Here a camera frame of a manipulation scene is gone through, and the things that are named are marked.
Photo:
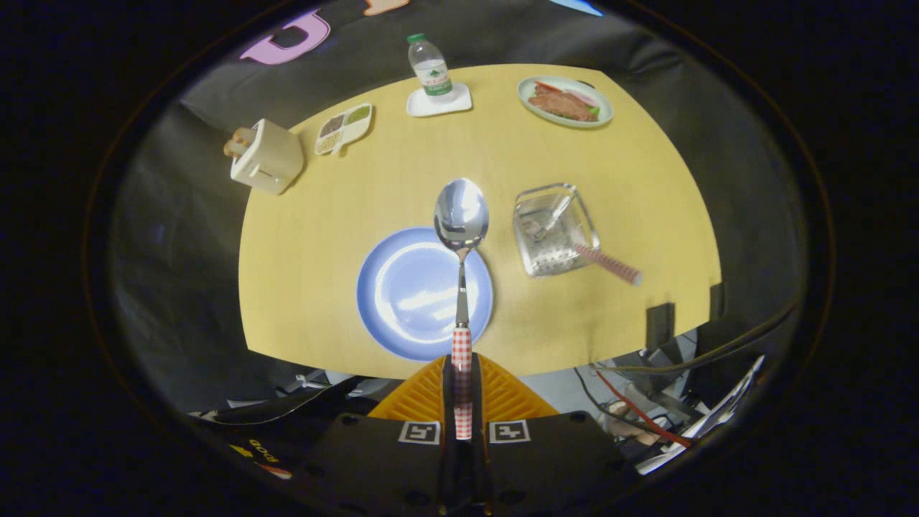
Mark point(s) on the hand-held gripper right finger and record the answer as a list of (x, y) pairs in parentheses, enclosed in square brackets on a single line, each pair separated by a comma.
[(478, 402)]

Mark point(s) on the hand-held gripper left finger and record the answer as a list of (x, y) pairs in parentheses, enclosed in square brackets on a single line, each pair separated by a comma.
[(448, 402)]

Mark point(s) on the blue plate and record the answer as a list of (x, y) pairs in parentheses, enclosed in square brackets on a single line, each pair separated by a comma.
[(409, 294)]

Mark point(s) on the white papers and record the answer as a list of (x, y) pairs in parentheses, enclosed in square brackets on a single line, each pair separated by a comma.
[(718, 416)]

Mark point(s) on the white divided condiment dish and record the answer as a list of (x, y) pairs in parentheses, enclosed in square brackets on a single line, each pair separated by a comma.
[(344, 129)]

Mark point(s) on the white square coaster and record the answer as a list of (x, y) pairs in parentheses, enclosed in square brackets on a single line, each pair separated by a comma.
[(459, 104)]

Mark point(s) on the cream toaster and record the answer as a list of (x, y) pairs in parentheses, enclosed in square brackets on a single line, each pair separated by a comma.
[(269, 161)]

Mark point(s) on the black backdrop cloth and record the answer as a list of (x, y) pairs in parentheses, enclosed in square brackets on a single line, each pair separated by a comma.
[(179, 251)]

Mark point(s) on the brown steak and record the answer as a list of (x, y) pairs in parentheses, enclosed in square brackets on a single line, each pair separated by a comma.
[(560, 104)]

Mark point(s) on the pale green plate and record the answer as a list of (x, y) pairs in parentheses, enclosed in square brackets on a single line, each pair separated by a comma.
[(605, 109)]

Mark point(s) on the red tomato slice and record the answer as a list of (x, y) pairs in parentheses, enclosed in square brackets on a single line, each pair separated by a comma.
[(546, 86)]

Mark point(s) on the pink ham slice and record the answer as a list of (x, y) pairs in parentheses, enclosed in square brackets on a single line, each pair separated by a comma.
[(585, 97)]

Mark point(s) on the clear water bottle green cap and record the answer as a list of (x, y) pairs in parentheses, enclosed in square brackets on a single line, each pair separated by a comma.
[(433, 72)]

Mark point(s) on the toast slice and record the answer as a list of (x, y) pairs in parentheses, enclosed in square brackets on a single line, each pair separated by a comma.
[(242, 135), (231, 148)]

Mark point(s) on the black table bracket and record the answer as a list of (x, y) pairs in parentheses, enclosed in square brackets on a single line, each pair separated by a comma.
[(716, 301), (660, 327)]

